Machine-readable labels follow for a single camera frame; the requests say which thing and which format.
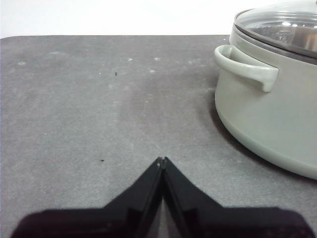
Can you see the glass lid with green knob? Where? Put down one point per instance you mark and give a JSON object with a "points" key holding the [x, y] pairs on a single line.
{"points": [[280, 27]]}

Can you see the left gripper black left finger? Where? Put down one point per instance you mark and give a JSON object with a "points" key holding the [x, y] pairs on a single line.
{"points": [[104, 220]]}

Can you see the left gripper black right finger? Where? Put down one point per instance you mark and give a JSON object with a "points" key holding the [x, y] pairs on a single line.
{"points": [[223, 220]]}

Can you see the sage green electric pot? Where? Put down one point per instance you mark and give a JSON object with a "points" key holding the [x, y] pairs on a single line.
{"points": [[260, 116]]}

